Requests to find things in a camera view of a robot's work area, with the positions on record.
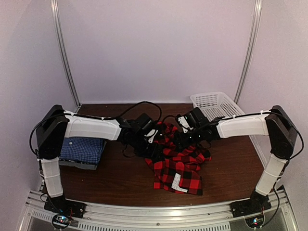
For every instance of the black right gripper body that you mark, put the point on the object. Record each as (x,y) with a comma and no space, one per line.
(197,136)

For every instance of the left aluminium corner post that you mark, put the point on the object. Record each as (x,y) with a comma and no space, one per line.
(63,53)

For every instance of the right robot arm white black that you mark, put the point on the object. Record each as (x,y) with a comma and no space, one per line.
(274,123)

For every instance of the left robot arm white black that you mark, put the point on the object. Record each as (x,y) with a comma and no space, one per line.
(59,124)

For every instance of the blue checked folded shirt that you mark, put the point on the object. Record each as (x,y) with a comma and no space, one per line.
(78,141)

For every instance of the white plastic basket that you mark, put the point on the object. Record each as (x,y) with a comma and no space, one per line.
(216,104)

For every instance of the grey folded shirt underneath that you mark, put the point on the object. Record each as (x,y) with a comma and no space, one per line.
(79,166)

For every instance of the aluminium corner post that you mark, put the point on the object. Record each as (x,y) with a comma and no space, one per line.
(257,12)
(63,53)

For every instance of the right aluminium corner post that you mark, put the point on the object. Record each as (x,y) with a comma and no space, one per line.
(257,12)

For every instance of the circuit board with leds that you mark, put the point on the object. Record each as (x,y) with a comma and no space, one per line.
(61,221)
(254,222)

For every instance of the red black plaid shirt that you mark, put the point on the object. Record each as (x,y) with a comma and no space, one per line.
(177,171)

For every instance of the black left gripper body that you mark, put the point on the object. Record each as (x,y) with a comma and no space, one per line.
(142,148)

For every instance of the right circuit board with LEDs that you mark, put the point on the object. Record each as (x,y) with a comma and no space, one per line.
(254,222)

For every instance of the left circuit board with LEDs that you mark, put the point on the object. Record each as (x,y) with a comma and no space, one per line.
(61,221)

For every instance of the front aluminium frame rail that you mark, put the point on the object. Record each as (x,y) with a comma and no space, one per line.
(210,217)

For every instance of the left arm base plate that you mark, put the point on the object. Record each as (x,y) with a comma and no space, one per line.
(71,208)

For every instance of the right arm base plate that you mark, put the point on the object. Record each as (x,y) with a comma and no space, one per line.
(248,207)

